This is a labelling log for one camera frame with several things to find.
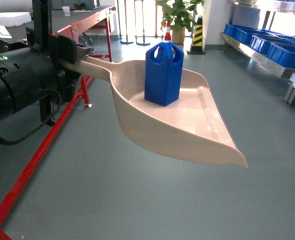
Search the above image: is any red table frame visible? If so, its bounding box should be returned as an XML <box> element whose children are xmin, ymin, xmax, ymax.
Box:
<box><xmin>0</xmin><ymin>0</ymin><xmax>116</xmax><ymax>240</ymax></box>

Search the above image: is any steel shelf rack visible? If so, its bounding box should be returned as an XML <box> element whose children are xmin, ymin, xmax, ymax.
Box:
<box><xmin>219</xmin><ymin>0</ymin><xmax>295</xmax><ymax>105</ymax></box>

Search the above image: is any white styrofoam block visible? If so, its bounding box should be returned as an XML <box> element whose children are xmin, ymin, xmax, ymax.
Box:
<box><xmin>0</xmin><ymin>12</ymin><xmax>32</xmax><ymax>28</ymax></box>

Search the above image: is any white paper cup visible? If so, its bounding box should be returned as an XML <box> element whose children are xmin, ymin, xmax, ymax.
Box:
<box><xmin>62</xmin><ymin>6</ymin><xmax>71</xmax><ymax>17</ymax></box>

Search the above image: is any red white traffic cone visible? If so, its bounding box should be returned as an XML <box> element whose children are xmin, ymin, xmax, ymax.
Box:
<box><xmin>164</xmin><ymin>21</ymin><xmax>171</xmax><ymax>42</ymax></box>

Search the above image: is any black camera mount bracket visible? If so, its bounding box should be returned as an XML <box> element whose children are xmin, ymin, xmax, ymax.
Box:
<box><xmin>32</xmin><ymin>0</ymin><xmax>55</xmax><ymax>127</ymax></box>

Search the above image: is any green potted plant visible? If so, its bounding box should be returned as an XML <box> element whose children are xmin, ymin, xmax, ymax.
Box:
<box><xmin>155</xmin><ymin>0</ymin><xmax>205</xmax><ymax>45</ymax></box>

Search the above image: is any black yellow traffic cone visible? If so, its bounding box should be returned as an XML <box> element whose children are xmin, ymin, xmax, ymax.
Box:
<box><xmin>186</xmin><ymin>15</ymin><xmax>206</xmax><ymax>55</ymax></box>

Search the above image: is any beige plastic scoop tray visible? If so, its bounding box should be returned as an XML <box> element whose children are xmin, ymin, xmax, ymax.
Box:
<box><xmin>70</xmin><ymin>57</ymin><xmax>248</xmax><ymax>168</ymax></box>

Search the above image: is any black cable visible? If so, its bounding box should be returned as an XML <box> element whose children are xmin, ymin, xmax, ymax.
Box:
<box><xmin>0</xmin><ymin>88</ymin><xmax>63</xmax><ymax>146</ymax></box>

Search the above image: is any blue plastic jug part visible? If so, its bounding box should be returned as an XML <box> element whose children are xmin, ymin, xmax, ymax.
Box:
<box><xmin>144</xmin><ymin>41</ymin><xmax>184</xmax><ymax>107</ymax></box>

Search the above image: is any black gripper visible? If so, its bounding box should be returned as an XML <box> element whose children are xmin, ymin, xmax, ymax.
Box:
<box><xmin>25</xmin><ymin>27</ymin><xmax>94</xmax><ymax>103</ymax></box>

